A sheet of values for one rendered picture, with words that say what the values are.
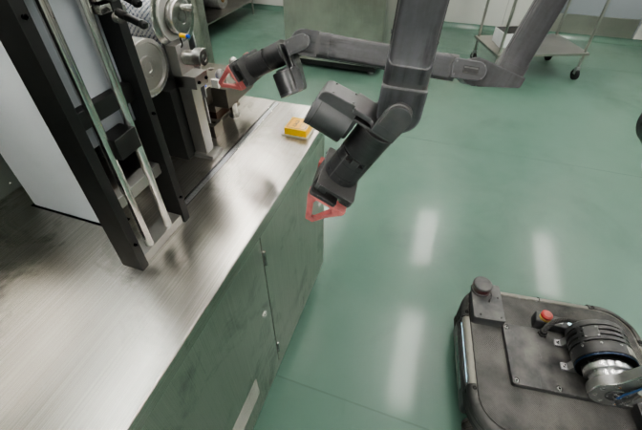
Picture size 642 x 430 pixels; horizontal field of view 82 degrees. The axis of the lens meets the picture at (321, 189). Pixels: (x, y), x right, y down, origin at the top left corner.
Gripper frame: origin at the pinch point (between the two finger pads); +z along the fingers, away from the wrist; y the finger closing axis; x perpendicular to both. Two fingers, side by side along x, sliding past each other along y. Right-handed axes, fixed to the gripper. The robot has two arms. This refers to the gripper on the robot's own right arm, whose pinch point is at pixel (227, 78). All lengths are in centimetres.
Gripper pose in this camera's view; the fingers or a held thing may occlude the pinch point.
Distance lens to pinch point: 105.4
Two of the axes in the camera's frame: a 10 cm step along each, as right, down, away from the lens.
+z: -8.3, 1.8, 5.3
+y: 3.3, -6.0, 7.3
